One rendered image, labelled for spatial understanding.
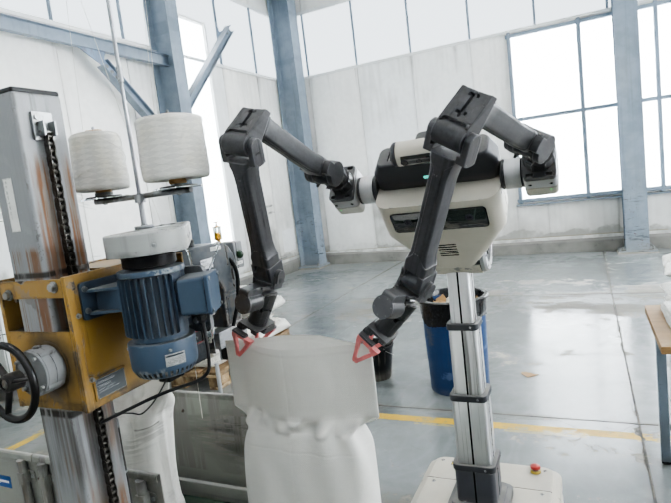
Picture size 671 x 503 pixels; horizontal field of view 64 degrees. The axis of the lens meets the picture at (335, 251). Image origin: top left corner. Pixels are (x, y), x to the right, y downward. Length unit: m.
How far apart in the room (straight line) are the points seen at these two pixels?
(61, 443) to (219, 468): 0.94
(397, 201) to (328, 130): 8.60
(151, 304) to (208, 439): 1.11
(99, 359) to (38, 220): 0.34
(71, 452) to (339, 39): 9.45
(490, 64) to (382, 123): 2.03
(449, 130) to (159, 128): 0.67
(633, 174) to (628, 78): 1.34
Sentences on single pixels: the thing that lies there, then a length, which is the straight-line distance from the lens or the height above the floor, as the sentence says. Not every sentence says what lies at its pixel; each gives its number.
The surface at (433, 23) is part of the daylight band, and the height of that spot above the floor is 3.98.
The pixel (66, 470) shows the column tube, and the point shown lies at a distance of 1.51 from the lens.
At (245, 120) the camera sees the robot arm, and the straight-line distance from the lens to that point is 1.36.
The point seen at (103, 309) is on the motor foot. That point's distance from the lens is 1.35.
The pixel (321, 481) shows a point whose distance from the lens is 1.55.
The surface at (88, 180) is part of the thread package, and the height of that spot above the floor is 1.56.
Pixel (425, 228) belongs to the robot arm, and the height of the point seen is 1.35.
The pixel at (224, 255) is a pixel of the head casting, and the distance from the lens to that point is 1.71.
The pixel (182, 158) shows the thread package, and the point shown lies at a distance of 1.33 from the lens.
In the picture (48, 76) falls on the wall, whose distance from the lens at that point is 6.68.
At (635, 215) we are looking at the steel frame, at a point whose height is 0.56.
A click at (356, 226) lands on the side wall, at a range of 10.06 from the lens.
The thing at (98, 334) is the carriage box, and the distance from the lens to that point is 1.37.
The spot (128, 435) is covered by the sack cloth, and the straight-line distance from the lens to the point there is 1.90.
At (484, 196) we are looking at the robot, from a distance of 1.59.
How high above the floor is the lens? 1.46
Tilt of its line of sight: 7 degrees down
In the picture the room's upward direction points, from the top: 7 degrees counter-clockwise
